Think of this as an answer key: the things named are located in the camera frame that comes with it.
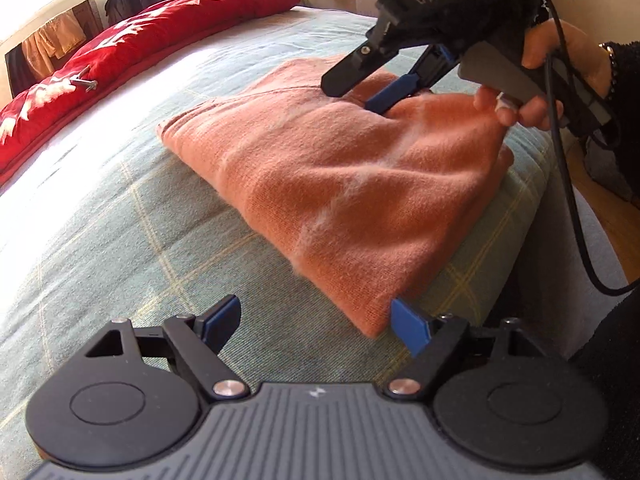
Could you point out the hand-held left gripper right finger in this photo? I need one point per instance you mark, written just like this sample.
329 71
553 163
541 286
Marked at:
410 325

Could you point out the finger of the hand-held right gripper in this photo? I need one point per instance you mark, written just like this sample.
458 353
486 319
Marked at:
387 97
350 72

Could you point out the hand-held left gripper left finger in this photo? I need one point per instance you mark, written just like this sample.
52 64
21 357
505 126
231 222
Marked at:
222 320

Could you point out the orange knit sweater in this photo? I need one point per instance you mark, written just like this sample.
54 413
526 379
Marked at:
350 185

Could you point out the person's right forearm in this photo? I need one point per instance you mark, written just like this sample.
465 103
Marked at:
627 70

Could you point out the person's right hand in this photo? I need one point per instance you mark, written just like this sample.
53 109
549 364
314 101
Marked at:
575 55

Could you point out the bed with plaid sheet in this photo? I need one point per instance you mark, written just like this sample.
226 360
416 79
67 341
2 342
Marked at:
125 235

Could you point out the person's grey trouser leg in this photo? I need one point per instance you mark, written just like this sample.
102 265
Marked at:
550 270

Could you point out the red quilt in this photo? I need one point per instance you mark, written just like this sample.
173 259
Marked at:
150 35

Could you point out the metal quilt clip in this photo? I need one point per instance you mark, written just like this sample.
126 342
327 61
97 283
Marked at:
82 81

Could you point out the orange yellow garment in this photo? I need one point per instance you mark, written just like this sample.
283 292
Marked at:
55 42

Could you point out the dark wooden chair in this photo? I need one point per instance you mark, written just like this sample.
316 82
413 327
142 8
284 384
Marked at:
15 70

